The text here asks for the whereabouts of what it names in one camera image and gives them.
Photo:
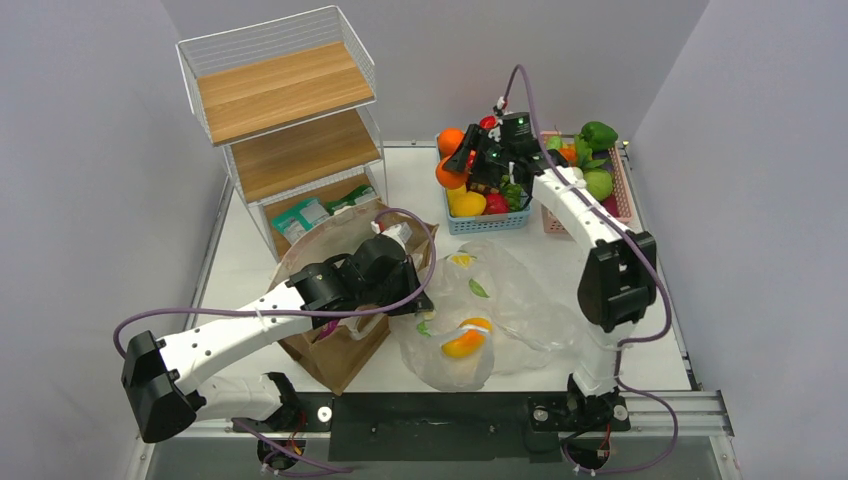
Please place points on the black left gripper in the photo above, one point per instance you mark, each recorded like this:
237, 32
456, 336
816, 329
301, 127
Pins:
409, 275

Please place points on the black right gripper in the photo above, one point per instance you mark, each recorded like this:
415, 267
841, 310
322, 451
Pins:
460, 163

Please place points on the orange fruit front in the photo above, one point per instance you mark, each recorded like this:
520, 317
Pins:
448, 179

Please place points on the orange fruit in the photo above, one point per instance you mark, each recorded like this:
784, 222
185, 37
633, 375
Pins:
449, 140
448, 179

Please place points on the brown jute tote bag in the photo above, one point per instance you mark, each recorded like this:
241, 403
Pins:
335, 361

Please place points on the yellow orange mango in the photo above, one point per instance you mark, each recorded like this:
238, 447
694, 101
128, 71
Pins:
472, 336

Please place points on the clear plastic lemon-print bag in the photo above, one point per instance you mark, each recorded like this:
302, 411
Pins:
490, 317

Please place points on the purple snack packet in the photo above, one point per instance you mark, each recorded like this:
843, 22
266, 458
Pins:
326, 329

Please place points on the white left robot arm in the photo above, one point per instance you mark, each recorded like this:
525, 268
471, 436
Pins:
174, 381

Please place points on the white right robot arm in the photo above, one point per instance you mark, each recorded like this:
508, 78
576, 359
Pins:
619, 279

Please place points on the orange fruit back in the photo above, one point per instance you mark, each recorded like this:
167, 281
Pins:
449, 140

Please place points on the yellow lemon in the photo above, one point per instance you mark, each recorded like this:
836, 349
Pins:
466, 203

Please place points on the red apple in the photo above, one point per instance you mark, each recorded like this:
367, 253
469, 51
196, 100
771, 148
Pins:
489, 122

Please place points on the red pomegranate fruit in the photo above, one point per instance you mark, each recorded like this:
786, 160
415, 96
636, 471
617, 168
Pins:
496, 204

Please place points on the green grape bunch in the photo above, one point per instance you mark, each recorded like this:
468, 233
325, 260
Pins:
514, 195

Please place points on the blue plastic fruit basket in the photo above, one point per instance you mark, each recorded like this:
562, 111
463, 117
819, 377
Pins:
484, 223

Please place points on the green snack packet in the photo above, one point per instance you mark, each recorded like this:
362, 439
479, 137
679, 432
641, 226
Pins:
360, 194

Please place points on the teal snack packet lower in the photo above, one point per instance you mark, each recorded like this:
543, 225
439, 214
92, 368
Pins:
296, 221

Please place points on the pink plastic vegetable basket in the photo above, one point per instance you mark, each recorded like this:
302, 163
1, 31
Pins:
621, 192

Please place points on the green cabbage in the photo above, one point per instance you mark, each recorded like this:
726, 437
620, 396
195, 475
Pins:
599, 183

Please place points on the green bell pepper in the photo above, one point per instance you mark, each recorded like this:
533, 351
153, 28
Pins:
599, 136

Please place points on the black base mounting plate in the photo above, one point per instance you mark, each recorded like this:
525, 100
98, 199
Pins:
444, 426

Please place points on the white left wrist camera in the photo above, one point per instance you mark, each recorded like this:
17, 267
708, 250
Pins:
400, 232

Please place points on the white wire wooden shelf rack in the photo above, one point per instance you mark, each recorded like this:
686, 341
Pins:
290, 102

